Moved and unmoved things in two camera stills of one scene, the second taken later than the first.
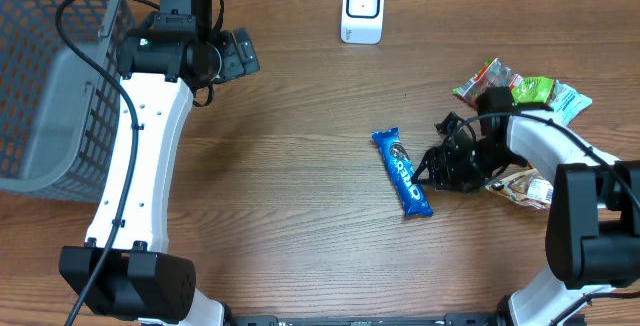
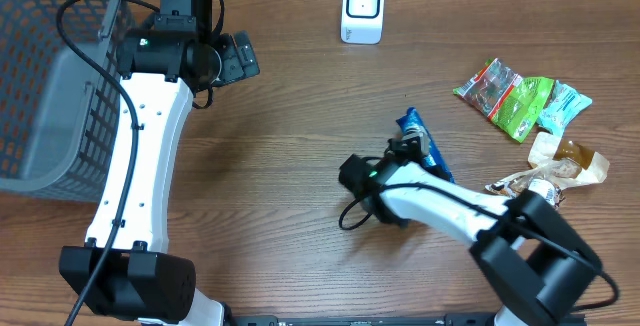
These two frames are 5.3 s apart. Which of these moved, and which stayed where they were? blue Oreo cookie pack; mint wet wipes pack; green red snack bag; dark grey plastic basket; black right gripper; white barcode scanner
Moved: blue Oreo cookie pack; black right gripper
Stayed: green red snack bag; mint wet wipes pack; white barcode scanner; dark grey plastic basket
